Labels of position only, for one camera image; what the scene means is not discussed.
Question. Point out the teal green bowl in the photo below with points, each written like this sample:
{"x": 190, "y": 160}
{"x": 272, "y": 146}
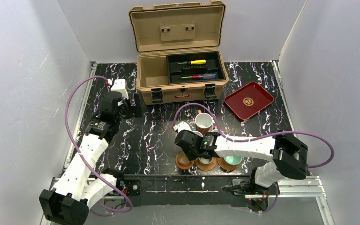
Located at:
{"x": 233, "y": 160}

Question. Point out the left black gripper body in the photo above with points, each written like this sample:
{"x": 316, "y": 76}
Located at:
{"x": 133, "y": 105}

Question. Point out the woven rattan coaster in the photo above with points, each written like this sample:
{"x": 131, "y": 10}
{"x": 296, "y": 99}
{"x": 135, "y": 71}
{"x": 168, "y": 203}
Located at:
{"x": 206, "y": 167}
{"x": 226, "y": 166}

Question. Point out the small orange cup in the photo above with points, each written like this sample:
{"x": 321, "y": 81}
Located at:
{"x": 182, "y": 159}

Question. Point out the white cup floral pattern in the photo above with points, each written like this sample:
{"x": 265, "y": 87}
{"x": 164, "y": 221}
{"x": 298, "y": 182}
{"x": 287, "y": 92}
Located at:
{"x": 203, "y": 122}

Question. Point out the red blue handled screwdriver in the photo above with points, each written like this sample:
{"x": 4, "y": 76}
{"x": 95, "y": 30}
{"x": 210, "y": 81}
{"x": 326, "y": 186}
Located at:
{"x": 200, "y": 76}

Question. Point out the white cup dark outside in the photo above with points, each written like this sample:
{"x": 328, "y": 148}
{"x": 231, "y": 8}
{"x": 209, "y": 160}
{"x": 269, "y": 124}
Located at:
{"x": 198, "y": 133}

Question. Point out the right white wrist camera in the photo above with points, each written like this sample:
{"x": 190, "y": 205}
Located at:
{"x": 181, "y": 126}

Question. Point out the small olive cup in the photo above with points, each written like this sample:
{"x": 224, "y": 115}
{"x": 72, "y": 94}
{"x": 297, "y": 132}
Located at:
{"x": 205, "y": 162}

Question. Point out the tan plastic toolbox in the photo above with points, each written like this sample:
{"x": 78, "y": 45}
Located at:
{"x": 167, "y": 29}

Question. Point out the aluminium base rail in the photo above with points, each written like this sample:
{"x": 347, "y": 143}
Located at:
{"x": 211, "y": 200}

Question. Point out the small white cup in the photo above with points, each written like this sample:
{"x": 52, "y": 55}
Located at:
{"x": 215, "y": 131}

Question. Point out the black toolbox tray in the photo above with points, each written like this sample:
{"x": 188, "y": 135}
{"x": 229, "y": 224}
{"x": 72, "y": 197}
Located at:
{"x": 213, "y": 64}

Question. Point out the yellow handled screwdriver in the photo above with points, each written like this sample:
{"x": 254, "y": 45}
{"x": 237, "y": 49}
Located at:
{"x": 192, "y": 62}

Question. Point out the red serving tray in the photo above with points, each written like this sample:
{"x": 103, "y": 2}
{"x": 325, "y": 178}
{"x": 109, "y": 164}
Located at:
{"x": 248, "y": 100}

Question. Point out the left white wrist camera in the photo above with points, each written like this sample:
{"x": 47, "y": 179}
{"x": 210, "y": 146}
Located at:
{"x": 120, "y": 85}

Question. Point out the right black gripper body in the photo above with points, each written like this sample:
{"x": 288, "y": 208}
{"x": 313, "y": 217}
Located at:
{"x": 182, "y": 140}

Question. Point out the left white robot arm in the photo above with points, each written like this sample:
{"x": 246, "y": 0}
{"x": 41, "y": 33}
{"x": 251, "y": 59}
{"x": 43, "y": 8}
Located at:
{"x": 68, "y": 202}

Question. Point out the smooth wooden coaster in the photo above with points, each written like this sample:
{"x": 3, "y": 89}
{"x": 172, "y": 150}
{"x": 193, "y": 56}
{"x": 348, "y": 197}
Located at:
{"x": 185, "y": 167}

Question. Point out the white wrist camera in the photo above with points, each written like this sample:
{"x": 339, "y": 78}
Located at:
{"x": 181, "y": 126}
{"x": 120, "y": 85}

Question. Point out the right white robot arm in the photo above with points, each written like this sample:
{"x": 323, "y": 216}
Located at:
{"x": 286, "y": 156}

